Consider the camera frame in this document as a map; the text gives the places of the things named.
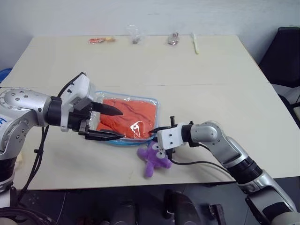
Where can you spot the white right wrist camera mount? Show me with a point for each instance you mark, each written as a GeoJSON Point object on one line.
{"type": "Point", "coordinates": [170, 138]}

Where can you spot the orange cloth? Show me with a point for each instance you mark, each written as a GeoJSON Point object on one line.
{"type": "Point", "coordinates": [138, 112]}

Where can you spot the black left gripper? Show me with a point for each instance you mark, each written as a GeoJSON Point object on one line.
{"type": "Point", "coordinates": [79, 119]}

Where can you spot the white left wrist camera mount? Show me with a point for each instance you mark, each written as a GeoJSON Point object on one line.
{"type": "Point", "coordinates": [80, 87]}

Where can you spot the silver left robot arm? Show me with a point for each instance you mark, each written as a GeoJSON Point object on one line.
{"type": "Point", "coordinates": [21, 100]}

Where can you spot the purple plush toy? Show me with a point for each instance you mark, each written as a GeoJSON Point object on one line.
{"type": "Point", "coordinates": [153, 157]}

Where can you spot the orange snack packet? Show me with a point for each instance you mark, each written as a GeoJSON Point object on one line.
{"type": "Point", "coordinates": [102, 40]}

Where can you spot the black chair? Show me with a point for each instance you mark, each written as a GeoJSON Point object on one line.
{"type": "Point", "coordinates": [283, 61]}

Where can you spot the brown rectangular block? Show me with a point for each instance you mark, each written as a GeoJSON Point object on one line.
{"type": "Point", "coordinates": [216, 214]}

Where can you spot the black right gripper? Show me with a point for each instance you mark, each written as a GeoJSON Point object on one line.
{"type": "Point", "coordinates": [172, 121]}

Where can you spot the clear empty plastic bag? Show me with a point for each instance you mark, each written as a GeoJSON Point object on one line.
{"type": "Point", "coordinates": [134, 34]}

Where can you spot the blue plastic object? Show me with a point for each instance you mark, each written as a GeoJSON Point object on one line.
{"type": "Point", "coordinates": [4, 73]}

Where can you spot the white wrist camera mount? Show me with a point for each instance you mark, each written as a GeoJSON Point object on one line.
{"type": "Point", "coordinates": [80, 87]}
{"type": "Point", "coordinates": [170, 138]}

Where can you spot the clear bag with brown contents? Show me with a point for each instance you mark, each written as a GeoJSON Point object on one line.
{"type": "Point", "coordinates": [173, 38]}

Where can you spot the white yellow toothbrush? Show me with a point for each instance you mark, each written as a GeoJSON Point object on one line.
{"type": "Point", "coordinates": [195, 44]}

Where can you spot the clear blue-edged plastic pouch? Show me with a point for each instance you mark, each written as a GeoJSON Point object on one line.
{"type": "Point", "coordinates": [153, 99]}

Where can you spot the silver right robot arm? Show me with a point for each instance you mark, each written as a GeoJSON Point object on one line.
{"type": "Point", "coordinates": [234, 150]}

